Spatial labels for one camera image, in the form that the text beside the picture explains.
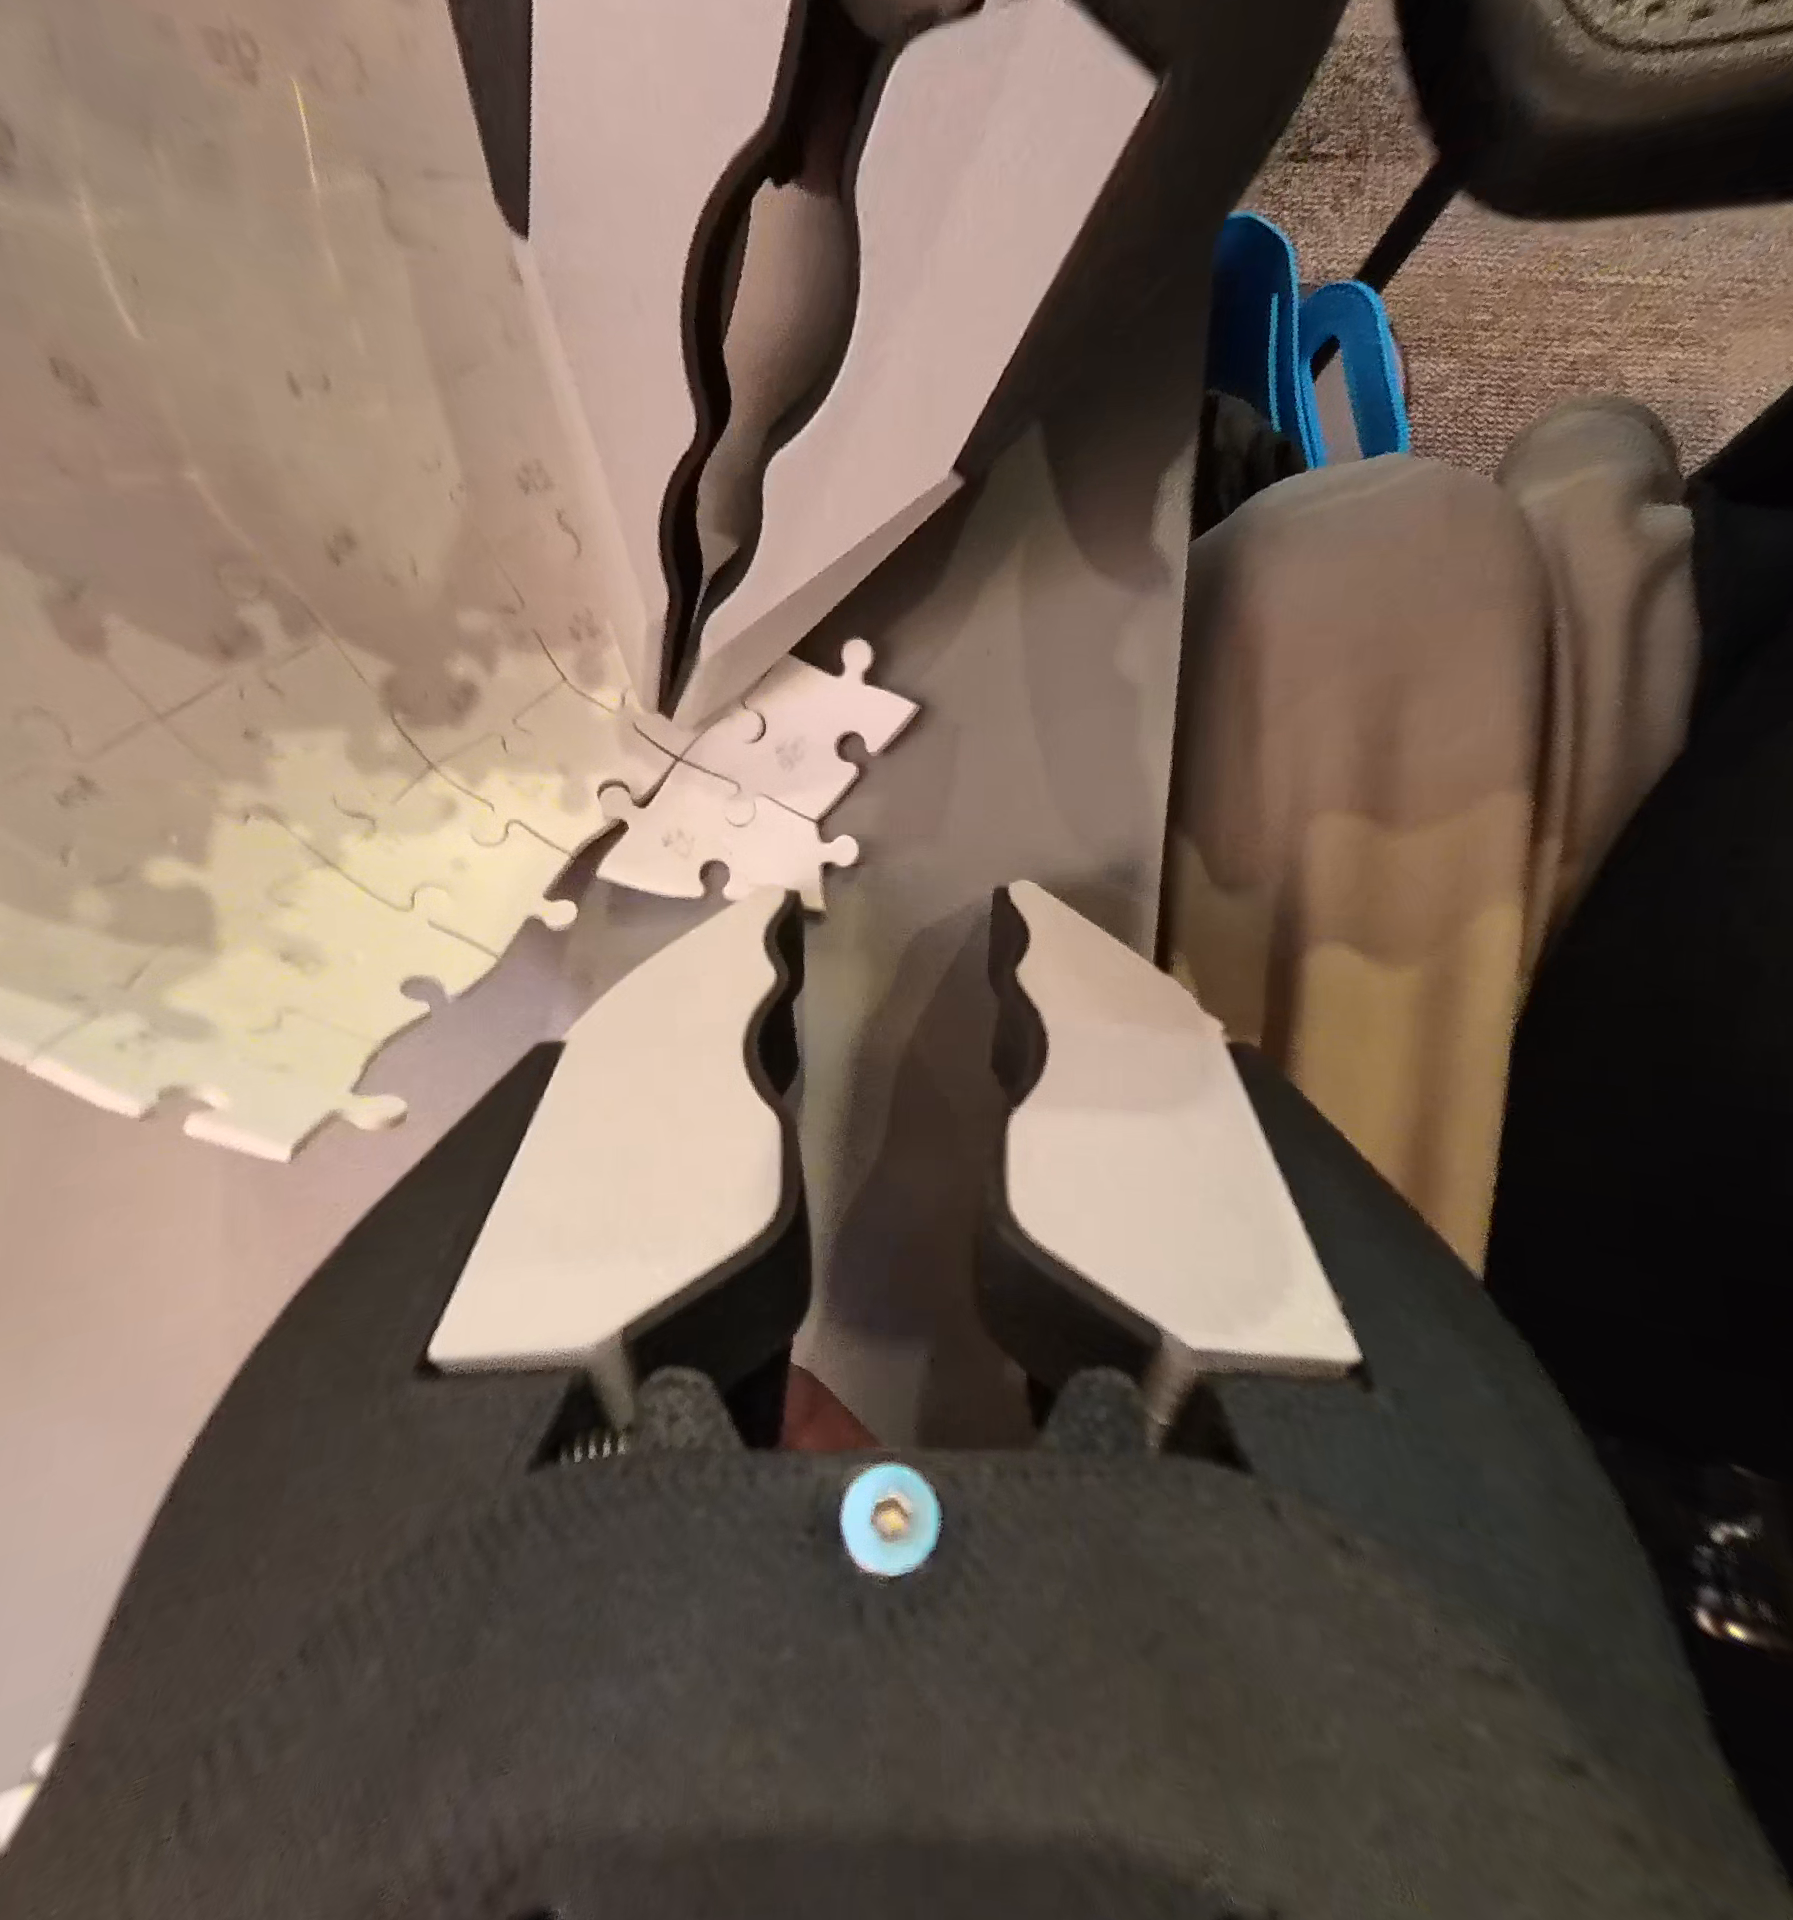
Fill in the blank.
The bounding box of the metal key clip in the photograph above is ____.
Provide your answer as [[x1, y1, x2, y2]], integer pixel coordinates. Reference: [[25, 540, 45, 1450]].
[[1683, 1492, 1793, 1651]]

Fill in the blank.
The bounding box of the small joined puzzle piece cluster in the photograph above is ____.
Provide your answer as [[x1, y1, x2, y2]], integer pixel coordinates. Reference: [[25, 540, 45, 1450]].
[[594, 636, 925, 911]]

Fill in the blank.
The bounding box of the black plastic chair base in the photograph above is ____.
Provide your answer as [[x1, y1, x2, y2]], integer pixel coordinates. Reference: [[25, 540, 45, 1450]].
[[1395, 0, 1793, 222]]

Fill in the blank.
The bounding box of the partly built puzzle ball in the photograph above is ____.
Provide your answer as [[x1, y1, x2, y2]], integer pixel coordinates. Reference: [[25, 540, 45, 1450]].
[[0, 0, 657, 1167]]

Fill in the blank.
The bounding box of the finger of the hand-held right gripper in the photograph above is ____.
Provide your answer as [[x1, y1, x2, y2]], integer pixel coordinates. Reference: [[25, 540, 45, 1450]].
[[691, 0, 1162, 708], [524, 0, 811, 713]]

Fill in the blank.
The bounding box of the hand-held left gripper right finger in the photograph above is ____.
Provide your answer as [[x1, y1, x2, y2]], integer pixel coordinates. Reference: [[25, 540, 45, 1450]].
[[990, 880, 1366, 1430]]

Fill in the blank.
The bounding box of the black cable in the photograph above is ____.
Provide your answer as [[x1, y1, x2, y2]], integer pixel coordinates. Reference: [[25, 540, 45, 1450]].
[[1349, 143, 1463, 297]]

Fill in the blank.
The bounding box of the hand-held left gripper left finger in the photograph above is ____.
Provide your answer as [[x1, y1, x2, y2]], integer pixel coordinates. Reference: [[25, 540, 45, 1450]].
[[428, 892, 811, 1425]]

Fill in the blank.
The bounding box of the person's black clothing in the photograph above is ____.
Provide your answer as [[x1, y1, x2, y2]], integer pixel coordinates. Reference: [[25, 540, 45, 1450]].
[[1486, 323, 1793, 1920]]

